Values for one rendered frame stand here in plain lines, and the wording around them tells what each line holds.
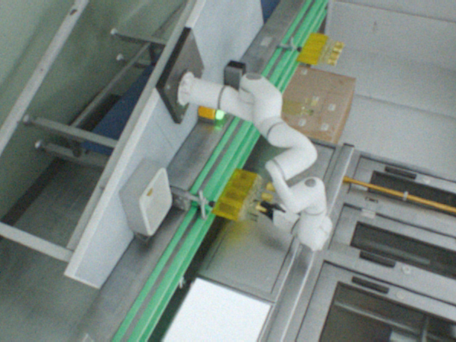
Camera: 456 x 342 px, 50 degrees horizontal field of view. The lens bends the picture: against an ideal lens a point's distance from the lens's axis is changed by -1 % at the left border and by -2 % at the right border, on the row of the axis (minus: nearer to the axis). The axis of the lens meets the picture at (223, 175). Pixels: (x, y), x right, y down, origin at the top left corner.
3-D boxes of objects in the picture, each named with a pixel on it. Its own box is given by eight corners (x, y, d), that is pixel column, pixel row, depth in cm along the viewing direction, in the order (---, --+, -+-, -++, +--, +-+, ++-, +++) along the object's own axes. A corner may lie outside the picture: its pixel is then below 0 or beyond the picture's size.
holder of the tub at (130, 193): (132, 237, 187) (150, 244, 185) (118, 192, 167) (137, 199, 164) (154, 204, 198) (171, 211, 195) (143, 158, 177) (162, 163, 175)
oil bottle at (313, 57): (284, 59, 272) (334, 69, 264) (284, 50, 268) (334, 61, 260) (287, 53, 276) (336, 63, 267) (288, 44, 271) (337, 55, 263)
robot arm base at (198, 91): (171, 95, 177) (211, 105, 173) (182, 63, 178) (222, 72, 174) (183, 108, 192) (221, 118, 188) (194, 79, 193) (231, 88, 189)
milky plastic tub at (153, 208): (130, 230, 183) (150, 238, 181) (118, 193, 166) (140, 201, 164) (153, 197, 193) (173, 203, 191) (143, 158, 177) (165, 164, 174)
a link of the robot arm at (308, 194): (305, 176, 179) (270, 197, 178) (298, 137, 163) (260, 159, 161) (331, 206, 169) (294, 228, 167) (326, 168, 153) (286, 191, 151)
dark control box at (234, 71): (223, 82, 231) (240, 86, 229) (222, 69, 225) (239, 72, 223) (230, 72, 236) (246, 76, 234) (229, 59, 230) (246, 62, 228)
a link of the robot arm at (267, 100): (263, 146, 167) (269, 104, 157) (232, 111, 184) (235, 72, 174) (287, 140, 171) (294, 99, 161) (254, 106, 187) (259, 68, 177)
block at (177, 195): (169, 207, 196) (185, 212, 194) (166, 191, 189) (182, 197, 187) (174, 200, 198) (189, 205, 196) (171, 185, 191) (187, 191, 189)
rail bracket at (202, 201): (185, 214, 196) (215, 224, 192) (182, 188, 183) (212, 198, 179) (189, 209, 198) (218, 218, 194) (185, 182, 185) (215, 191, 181)
